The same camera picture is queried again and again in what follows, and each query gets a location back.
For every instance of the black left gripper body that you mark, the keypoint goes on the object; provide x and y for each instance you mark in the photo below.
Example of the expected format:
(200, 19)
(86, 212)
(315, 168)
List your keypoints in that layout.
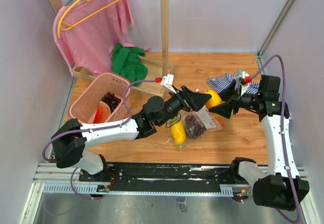
(175, 104)

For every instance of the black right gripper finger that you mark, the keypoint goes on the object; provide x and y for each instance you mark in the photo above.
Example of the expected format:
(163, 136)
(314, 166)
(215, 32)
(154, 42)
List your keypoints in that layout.
(229, 93)
(224, 109)

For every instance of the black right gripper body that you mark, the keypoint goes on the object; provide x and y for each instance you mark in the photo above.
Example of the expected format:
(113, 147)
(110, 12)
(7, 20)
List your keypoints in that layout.
(248, 100)

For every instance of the orange yellow fake mango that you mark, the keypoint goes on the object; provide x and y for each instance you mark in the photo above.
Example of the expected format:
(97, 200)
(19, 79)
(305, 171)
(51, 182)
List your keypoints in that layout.
(215, 99)

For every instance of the clear zip top bag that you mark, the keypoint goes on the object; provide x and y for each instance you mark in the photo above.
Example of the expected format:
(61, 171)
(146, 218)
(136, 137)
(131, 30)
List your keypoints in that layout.
(211, 121)

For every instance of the yellow fake lemon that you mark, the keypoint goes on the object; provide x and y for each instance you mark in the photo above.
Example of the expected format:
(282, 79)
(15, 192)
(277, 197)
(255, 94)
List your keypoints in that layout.
(178, 133)

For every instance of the dark purple fake grapes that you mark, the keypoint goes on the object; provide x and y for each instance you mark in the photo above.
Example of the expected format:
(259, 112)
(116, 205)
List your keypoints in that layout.
(194, 127)

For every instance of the red fake grape bunch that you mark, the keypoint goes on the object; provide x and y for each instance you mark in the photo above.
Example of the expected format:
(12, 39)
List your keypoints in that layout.
(111, 100)

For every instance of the fake watermelon slice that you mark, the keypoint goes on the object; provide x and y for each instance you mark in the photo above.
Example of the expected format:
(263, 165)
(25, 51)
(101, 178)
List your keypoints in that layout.
(102, 114)

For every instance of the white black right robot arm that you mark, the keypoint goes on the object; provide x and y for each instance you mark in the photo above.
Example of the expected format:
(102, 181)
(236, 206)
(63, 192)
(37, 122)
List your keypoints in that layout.
(281, 187)

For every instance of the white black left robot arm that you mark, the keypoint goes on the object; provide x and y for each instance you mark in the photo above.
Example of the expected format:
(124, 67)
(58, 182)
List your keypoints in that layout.
(71, 142)

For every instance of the green fake round fruit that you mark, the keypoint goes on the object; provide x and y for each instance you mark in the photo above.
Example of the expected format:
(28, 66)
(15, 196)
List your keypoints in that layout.
(173, 120)

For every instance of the blue white striped cloth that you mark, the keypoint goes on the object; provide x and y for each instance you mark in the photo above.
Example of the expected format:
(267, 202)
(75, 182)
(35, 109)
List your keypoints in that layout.
(222, 81)

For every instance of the green cloth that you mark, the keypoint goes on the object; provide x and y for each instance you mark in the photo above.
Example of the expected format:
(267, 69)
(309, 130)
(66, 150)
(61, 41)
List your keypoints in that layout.
(126, 62)

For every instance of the pink plastic basket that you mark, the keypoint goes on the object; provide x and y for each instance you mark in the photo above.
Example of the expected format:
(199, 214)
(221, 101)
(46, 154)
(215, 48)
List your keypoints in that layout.
(85, 106)

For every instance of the pink shirt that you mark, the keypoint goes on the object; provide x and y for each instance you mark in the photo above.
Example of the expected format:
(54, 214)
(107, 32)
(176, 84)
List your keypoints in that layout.
(92, 46)

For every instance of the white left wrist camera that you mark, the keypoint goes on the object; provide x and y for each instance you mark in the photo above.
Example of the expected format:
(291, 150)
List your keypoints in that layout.
(167, 83)

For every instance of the aluminium frame post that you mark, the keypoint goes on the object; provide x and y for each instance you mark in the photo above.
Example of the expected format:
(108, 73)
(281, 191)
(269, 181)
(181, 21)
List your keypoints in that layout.
(279, 21)

